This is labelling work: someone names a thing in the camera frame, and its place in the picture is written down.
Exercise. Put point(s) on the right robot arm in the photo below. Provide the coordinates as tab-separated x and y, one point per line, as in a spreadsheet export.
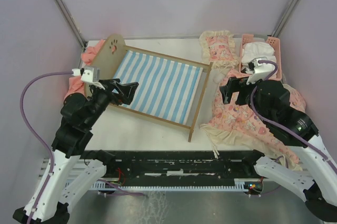
270	101

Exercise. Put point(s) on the salmon pink cloth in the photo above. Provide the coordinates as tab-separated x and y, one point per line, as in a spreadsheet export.
76	85

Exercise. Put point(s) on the small pink frilled pillow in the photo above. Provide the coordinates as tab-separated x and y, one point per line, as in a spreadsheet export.
218	48

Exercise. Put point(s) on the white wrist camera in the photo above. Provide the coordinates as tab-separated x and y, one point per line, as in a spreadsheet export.
87	74
262	69

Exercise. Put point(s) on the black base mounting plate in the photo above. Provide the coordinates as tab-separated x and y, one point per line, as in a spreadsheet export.
182	168

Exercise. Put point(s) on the pink plastic basket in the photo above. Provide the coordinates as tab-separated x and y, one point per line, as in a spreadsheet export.
274	42

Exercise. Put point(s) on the aluminium frame post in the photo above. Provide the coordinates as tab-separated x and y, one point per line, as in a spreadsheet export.
71	22
285	17

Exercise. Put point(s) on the right aluminium frame post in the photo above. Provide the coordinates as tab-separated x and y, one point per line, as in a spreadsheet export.
285	17

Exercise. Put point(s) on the wooden striped pet bed frame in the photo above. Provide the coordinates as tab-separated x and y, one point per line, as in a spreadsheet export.
170	89

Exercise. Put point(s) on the white cloth in basket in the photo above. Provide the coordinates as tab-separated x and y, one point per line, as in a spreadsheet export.
254	50

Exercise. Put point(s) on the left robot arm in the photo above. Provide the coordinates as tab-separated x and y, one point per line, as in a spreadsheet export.
53	201

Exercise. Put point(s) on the left aluminium frame post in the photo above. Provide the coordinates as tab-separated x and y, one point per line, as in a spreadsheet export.
71	22

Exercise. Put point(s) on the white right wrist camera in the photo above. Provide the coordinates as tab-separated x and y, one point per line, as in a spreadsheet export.
262	69

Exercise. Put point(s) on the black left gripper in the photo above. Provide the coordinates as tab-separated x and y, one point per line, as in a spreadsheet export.
108	84

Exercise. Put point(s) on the pink unicorn print mattress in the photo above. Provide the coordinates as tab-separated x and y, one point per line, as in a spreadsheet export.
236	125

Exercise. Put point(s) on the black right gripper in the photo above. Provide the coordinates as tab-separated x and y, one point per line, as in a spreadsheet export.
234	84

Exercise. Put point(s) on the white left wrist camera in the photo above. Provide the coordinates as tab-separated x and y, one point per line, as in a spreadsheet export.
87	74

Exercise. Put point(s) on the white slotted cable duct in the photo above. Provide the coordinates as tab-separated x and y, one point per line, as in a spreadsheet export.
239	186

